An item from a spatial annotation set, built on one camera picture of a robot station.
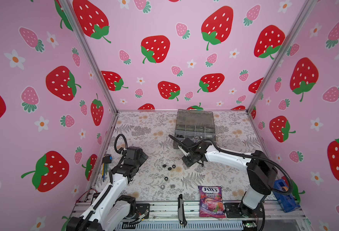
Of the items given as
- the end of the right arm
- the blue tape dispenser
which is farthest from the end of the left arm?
the blue tape dispenser

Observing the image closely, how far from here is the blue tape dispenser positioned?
731 millimetres

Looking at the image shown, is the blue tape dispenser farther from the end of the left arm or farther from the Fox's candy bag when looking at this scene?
the end of the left arm

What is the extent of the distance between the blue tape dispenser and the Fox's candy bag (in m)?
0.31

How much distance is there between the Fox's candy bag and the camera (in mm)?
734
